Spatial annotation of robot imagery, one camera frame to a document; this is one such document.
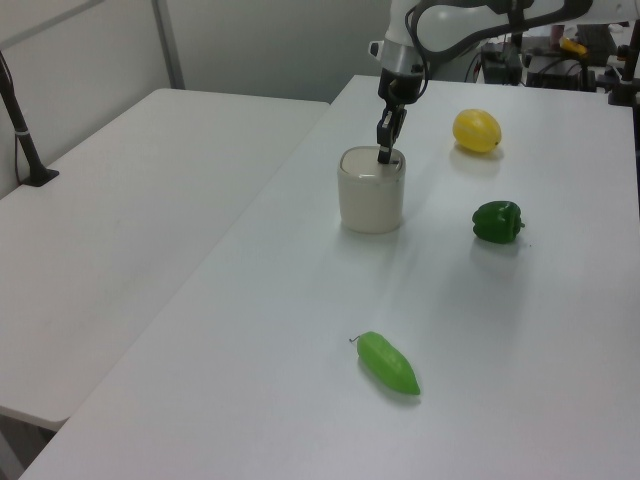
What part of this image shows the black camera stand pole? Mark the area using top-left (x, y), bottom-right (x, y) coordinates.
top-left (0, 48), bottom-right (61, 188)

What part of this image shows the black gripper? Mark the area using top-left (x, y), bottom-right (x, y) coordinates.
top-left (375, 68), bottom-right (427, 165)

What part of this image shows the black clamp stand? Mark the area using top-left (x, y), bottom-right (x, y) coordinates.
top-left (606, 43), bottom-right (640, 107)

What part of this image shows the yellow striped toy melon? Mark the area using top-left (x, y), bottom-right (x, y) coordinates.
top-left (452, 107), bottom-right (503, 154)

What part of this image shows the black electronic equipment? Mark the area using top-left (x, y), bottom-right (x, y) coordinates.
top-left (478, 41), bottom-right (522, 87)

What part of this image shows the dark equipment box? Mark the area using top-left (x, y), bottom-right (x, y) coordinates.
top-left (523, 49), bottom-right (602, 92)

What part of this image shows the dark green toy bell pepper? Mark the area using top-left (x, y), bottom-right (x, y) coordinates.
top-left (471, 200), bottom-right (527, 245)

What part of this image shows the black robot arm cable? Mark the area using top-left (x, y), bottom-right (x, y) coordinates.
top-left (403, 0), bottom-right (432, 99)

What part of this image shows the cream garbage bin lid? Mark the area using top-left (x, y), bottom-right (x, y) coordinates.
top-left (340, 146), bottom-right (406, 180)

